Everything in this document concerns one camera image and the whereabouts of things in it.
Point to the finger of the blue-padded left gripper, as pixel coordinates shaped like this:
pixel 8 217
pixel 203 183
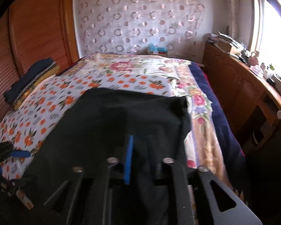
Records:
pixel 20 154

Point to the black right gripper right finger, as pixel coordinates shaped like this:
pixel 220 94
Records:
pixel 155 162

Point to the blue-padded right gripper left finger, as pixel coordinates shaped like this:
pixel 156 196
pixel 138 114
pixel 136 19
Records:
pixel 128 160

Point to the black Superman t-shirt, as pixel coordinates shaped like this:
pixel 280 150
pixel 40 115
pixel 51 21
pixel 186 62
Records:
pixel 77 175

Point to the orange-print white bedsheet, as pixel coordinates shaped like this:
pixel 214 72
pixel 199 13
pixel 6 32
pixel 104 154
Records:
pixel 27 127

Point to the floral bed quilt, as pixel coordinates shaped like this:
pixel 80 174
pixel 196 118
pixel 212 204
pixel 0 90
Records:
pixel 168 77

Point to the navy blue blanket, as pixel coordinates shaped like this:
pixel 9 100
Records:
pixel 233 155

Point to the navy folded garment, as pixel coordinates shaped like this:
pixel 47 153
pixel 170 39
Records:
pixel 38 69

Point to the mustard folded garment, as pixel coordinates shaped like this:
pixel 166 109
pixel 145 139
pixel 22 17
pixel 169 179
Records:
pixel 37 85

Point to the patterned folded garment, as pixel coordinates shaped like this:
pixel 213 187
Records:
pixel 35 82

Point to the blue tissue box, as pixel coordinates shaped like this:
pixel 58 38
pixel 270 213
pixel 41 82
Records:
pixel 156 50

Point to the wooden side cabinet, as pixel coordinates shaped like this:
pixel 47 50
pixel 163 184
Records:
pixel 251 105

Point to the brown wooden wardrobe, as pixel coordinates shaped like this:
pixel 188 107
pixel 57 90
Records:
pixel 31 30

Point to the stack of books and papers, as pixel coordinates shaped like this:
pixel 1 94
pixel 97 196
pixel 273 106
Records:
pixel 225 43

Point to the pink figurine on cabinet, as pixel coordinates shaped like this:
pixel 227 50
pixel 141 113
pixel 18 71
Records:
pixel 253 59

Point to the pink circle-pattern curtain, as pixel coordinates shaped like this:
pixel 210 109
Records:
pixel 129 26

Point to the window with wooden frame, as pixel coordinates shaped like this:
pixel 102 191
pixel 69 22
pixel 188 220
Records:
pixel 266 37

